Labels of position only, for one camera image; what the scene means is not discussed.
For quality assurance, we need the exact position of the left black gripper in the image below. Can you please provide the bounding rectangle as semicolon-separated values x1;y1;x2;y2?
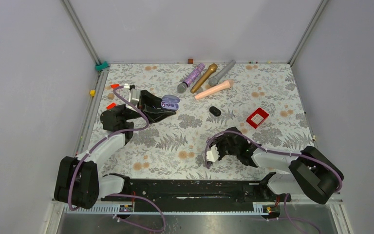
123;90;176;124

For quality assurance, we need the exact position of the blue-grey earbud case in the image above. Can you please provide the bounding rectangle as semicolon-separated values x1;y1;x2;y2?
160;95;180;111

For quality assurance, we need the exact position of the black earbud charging case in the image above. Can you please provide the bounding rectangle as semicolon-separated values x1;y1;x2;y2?
209;106;222;117

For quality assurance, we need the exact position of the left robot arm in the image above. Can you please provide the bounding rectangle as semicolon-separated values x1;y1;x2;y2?
54;86;180;211

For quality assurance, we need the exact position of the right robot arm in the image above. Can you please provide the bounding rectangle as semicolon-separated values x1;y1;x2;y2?
203;127;344;204

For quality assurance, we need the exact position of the purple glitter microphone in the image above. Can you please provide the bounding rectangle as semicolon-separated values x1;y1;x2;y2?
177;63;205;94

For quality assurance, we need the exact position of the red plastic box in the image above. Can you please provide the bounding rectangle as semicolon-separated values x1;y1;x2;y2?
246;108;269;129

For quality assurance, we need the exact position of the red triangular block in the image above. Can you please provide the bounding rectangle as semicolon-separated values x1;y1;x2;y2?
110;83;120;89

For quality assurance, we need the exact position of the floral patterned table mat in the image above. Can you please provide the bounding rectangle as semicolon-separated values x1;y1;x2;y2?
101;64;313;180

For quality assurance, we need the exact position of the pink microphone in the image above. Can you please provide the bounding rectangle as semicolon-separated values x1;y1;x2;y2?
194;79;234;100

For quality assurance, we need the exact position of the teal corner clamp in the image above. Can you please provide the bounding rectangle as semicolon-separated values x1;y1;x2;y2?
95;61;109;72

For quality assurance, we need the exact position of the grey microphone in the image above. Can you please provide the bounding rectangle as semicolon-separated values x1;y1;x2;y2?
208;60;236;87

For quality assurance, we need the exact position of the gold microphone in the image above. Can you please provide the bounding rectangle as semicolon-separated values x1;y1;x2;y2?
190;63;218;94

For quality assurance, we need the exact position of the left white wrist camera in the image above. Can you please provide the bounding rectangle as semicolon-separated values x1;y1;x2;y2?
124;84;140;107

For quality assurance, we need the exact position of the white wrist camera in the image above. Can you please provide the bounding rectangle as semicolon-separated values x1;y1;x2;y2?
124;84;140;107
205;145;220;163

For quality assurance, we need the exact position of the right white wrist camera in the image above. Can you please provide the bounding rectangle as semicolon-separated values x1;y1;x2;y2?
205;145;220;163

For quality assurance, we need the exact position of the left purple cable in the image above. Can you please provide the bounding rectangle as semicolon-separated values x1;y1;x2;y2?
67;85;150;212

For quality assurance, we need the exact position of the purple cable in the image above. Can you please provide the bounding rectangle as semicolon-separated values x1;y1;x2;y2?
67;85;150;212
205;130;343;194

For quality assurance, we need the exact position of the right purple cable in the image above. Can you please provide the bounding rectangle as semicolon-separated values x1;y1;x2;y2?
205;130;343;194

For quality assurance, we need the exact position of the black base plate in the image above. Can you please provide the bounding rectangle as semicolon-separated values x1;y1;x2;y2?
100;179;293;214

